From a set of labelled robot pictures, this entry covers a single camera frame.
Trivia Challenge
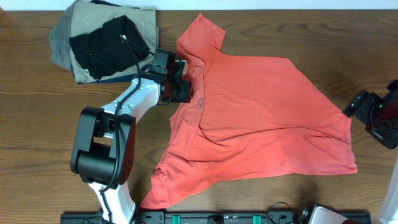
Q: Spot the red t-shirt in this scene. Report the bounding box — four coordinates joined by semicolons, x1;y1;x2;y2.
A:
141;15;358;210

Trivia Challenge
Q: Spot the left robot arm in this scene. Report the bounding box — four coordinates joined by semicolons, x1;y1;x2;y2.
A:
60;49;192;223

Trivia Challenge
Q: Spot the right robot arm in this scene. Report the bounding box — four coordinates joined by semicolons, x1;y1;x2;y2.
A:
295;80;397;224

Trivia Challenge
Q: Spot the navy folded garment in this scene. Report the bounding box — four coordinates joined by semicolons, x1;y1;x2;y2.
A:
71;67;137;84

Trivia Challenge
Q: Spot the black folded garment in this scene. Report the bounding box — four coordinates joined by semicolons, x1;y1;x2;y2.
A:
69;16;150;80

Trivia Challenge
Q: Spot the beige folded garment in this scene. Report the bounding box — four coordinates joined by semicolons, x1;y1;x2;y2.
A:
70;1;159;69

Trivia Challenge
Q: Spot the grey folded garment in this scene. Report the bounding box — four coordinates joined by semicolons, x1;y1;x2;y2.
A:
49;1;76;70

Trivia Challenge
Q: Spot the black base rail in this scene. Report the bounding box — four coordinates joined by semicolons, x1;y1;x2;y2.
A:
60;210;372;224

